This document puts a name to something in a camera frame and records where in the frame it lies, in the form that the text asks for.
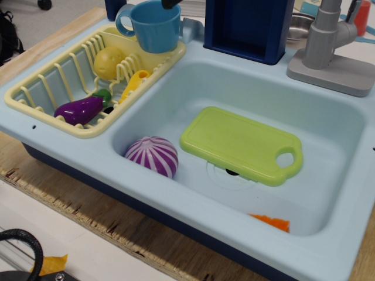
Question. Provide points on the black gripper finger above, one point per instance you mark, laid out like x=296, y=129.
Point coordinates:
x=169, y=4

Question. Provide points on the blue plastic cup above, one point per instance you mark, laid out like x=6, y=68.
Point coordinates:
x=155, y=28

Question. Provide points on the cream plastic drying rack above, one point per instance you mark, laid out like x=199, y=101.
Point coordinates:
x=70, y=76

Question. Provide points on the light blue toy sink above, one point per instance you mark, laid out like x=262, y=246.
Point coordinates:
x=328, y=203

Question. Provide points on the red plastic cup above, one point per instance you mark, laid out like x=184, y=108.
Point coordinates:
x=362, y=17

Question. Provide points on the yellow toy potato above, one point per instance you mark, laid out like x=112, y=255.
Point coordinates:
x=106, y=61

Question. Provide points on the dark blue plastic box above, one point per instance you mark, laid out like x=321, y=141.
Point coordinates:
x=250, y=29

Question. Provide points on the black chair wheel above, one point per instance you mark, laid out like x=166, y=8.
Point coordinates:
x=44, y=5

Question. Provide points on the metal bowl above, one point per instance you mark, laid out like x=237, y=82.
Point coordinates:
x=299, y=26

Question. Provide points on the purple toy eggplant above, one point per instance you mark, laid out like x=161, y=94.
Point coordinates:
x=84, y=110

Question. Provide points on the purple striped toy onion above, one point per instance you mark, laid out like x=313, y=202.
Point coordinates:
x=154, y=153

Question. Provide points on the grey toy faucet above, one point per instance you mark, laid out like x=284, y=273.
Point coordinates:
x=317, y=63

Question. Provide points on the green plastic cutting board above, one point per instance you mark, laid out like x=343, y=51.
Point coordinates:
x=252, y=149

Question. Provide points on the black backpack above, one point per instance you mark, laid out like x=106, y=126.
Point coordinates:
x=10, y=43

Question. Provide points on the blue plastic utensil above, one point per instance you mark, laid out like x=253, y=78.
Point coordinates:
x=362, y=39

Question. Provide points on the orange toy carrot piece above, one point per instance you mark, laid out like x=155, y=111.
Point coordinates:
x=281, y=224

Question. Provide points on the orange tape piece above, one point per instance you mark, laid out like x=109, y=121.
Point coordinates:
x=53, y=264

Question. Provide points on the yellow toy utensil handle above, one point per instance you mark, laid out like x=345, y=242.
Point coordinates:
x=135, y=81

